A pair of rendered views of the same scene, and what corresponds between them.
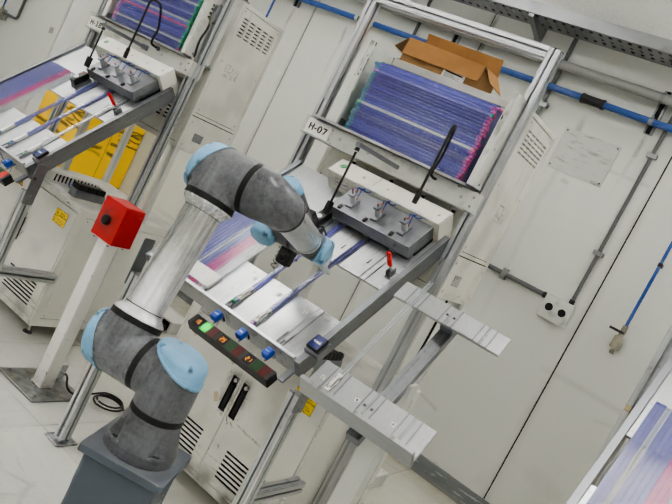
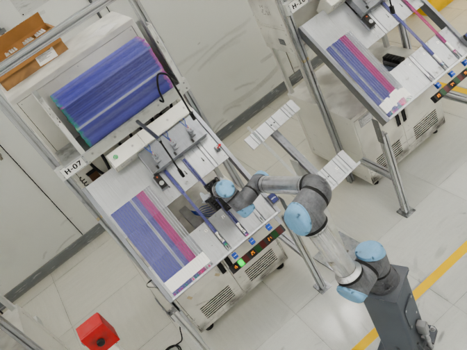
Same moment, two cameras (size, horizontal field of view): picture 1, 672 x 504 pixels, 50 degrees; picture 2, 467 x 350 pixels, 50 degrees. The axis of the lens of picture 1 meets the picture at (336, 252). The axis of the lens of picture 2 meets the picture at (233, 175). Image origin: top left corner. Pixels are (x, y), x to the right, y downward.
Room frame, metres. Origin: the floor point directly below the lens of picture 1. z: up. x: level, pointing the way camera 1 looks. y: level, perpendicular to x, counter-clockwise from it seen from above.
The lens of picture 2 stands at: (0.71, 1.36, 2.41)
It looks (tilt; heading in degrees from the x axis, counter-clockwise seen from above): 36 degrees down; 315
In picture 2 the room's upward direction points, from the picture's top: 30 degrees counter-clockwise
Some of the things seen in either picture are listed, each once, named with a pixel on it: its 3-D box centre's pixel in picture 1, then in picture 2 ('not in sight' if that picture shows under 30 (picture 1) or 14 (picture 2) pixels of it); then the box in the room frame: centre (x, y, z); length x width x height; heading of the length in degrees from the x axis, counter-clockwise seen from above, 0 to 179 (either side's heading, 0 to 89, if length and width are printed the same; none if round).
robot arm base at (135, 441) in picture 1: (149, 428); (379, 273); (1.41, 0.18, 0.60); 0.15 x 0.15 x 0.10
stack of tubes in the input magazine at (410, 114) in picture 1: (423, 121); (113, 91); (2.52, -0.07, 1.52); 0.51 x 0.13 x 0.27; 59
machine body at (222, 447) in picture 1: (277, 413); (204, 244); (2.66, -0.08, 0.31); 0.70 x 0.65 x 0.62; 59
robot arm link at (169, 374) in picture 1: (170, 377); (371, 258); (1.41, 0.18, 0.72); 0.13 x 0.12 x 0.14; 76
